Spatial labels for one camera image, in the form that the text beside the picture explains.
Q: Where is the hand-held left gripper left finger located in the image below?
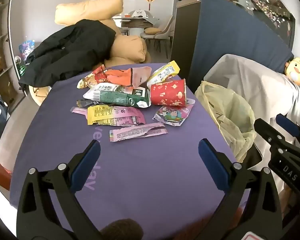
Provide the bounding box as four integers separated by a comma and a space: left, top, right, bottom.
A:
16, 139, 108, 240

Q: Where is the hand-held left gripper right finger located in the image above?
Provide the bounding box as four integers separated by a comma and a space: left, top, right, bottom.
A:
198, 138, 283, 240

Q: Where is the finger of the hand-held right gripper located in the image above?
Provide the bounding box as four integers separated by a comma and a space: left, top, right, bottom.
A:
254, 118, 288, 146
276, 114, 300, 150

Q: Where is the pale yellow plastic bag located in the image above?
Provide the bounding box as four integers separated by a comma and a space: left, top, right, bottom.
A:
194, 81, 257, 163

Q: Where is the red snack packet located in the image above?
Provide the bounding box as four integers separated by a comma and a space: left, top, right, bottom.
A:
77, 64, 115, 89

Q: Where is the orange plastic bag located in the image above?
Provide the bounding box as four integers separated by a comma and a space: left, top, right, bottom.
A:
105, 66, 152, 89

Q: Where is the yellow pink wrapper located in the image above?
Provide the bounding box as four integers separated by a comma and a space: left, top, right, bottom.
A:
70, 105, 147, 126

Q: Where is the pink torn wrapper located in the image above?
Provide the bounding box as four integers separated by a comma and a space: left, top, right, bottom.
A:
109, 122, 168, 143

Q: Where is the white cloth cover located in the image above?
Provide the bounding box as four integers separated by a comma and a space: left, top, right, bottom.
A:
204, 54, 300, 205

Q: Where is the purple printed cloth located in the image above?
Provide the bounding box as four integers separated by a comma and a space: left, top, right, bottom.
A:
9, 62, 252, 240

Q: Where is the yellow duck plush toy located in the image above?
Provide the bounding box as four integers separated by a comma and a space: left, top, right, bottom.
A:
284, 57, 300, 85

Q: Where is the dark foil wrapper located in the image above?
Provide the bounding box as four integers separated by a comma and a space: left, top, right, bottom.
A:
76, 99, 98, 108

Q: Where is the cartoon print wrapper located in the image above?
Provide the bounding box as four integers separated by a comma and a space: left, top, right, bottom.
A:
153, 98, 196, 126

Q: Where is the white snack wrapper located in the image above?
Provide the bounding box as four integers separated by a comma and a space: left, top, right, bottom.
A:
89, 82, 134, 93

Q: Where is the round wooden stool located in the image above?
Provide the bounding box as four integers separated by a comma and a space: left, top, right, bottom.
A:
28, 85, 52, 107

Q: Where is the red paper cup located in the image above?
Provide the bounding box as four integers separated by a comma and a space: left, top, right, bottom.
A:
150, 78, 188, 107

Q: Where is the dark blue covered cabinet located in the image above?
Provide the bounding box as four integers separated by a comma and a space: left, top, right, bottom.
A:
170, 0, 294, 88

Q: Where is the yellow white snack packet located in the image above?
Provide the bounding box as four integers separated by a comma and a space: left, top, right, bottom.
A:
147, 60, 181, 87

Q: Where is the tan sofa seat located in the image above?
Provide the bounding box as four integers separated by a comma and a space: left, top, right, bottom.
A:
91, 52, 152, 72

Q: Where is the black jacket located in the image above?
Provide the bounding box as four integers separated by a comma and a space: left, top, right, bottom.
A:
18, 19, 117, 90

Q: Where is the colourful cartoon bag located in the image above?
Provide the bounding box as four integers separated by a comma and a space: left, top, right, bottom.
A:
16, 40, 35, 77

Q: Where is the glass display shelf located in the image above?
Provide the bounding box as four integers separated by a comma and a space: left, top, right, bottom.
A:
0, 0, 23, 113

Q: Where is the grey dining chair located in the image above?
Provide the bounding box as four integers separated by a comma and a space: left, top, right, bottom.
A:
140, 15, 175, 58

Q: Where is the dining table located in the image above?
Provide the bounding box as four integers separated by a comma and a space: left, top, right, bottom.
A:
112, 10, 165, 34

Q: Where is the long tan cushion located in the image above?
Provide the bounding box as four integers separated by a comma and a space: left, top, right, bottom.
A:
54, 0, 124, 27

